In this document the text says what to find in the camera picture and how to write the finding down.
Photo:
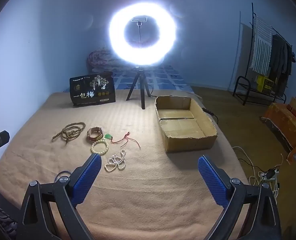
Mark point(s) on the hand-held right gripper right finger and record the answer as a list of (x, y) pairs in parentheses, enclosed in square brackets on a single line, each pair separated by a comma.
[(213, 180)]

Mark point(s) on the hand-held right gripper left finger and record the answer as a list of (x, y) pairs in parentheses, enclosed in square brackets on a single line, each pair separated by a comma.
[(88, 177)]

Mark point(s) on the pale yellow pendant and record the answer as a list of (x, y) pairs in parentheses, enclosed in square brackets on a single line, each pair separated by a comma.
[(92, 148)]

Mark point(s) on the white power strip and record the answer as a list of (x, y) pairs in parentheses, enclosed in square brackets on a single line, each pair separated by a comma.
[(270, 176)]

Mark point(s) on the dark printed gift box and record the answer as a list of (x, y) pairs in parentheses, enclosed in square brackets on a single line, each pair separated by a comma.
[(88, 97)]

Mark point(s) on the person's patterned clothing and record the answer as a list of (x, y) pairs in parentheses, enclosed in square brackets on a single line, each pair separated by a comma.
[(0, 220)]

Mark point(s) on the orange cloth covered box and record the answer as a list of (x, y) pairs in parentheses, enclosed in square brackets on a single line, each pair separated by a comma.
[(283, 120)]

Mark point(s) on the black tripod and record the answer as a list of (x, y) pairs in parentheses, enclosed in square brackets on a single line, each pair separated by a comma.
[(143, 95)]

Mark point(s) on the yellow box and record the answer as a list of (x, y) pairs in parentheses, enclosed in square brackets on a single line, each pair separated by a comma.
[(264, 83)]

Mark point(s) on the blue patterned bed sheet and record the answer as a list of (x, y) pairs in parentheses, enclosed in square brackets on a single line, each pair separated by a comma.
[(163, 77)]

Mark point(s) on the rolled floral quilt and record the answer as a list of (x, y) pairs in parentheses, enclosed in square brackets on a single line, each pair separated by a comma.
[(98, 60)]

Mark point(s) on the dark hanging clothes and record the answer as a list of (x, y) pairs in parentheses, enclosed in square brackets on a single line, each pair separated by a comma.
[(280, 60)]

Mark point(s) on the striped towel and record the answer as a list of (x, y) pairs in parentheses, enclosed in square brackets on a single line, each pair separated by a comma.
[(260, 47)]

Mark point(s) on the phone holder clamp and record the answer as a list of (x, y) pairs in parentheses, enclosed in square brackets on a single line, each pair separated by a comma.
[(139, 27)]

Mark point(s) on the black clothes rack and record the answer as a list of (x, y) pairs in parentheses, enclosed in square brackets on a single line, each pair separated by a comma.
[(252, 12)]

